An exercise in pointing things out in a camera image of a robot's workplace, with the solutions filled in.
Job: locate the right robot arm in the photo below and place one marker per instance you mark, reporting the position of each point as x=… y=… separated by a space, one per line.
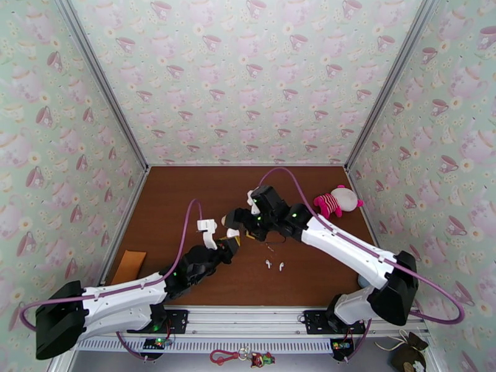
x=348 y=250

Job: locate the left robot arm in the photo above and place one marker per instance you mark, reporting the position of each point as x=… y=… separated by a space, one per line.
x=116 y=305

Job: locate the blue-grey oval case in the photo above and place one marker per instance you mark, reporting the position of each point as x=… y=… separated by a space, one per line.
x=362 y=282

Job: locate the pink striped plush toy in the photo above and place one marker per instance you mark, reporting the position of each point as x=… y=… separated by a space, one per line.
x=329 y=204

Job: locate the orange leather pouch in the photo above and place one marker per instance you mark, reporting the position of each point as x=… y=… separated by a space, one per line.
x=130 y=266

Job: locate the small red figure charm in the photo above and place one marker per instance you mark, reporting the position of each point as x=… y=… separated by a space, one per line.
x=261 y=360

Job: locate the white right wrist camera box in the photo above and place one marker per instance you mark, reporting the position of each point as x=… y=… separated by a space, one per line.
x=252 y=202

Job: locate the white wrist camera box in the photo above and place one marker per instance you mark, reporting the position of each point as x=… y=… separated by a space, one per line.
x=205 y=225
x=252 y=202

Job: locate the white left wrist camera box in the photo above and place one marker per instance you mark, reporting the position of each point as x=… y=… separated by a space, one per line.
x=205 y=225

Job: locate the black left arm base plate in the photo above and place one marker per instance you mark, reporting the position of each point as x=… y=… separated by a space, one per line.
x=178 y=320

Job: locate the aluminium mounting rail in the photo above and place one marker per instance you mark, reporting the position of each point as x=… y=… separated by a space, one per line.
x=248 y=320

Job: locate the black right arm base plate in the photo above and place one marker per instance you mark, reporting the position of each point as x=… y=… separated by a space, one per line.
x=310 y=320

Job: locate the aluminium frame post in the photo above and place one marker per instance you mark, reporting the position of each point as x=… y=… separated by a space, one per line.
x=101 y=80
x=393 y=80

